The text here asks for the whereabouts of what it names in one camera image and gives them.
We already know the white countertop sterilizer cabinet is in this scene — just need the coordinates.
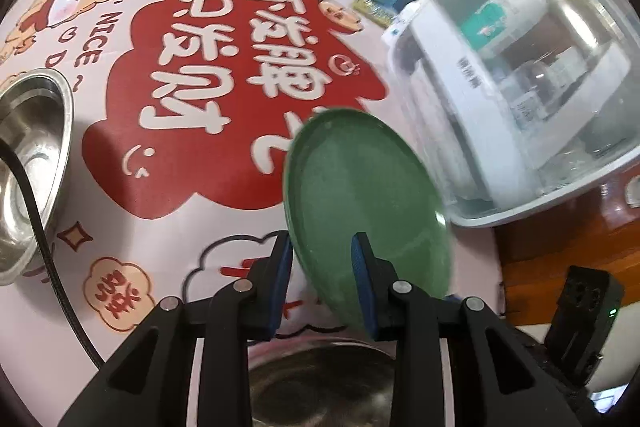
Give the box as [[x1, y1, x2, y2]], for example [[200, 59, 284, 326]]
[[381, 0, 640, 229]]

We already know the green plate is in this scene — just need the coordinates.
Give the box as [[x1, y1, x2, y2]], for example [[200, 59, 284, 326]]
[[281, 107, 453, 333]]

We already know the large stainless steel basin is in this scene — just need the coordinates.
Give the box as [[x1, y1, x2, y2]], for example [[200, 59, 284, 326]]
[[0, 68, 75, 286]]

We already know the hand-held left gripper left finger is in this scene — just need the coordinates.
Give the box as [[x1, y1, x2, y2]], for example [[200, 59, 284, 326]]
[[57, 232, 296, 427]]

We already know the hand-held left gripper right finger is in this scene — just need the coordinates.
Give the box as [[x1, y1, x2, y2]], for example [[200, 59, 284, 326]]
[[350, 232, 583, 427]]

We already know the black cable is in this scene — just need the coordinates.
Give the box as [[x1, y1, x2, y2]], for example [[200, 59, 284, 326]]
[[0, 142, 106, 370]]

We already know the small stainless steel bowl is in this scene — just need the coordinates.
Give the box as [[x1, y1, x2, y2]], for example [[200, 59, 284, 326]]
[[245, 339, 401, 427]]

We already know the wooden door with white handle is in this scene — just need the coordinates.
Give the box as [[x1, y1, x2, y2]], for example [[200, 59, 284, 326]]
[[495, 172, 640, 328]]

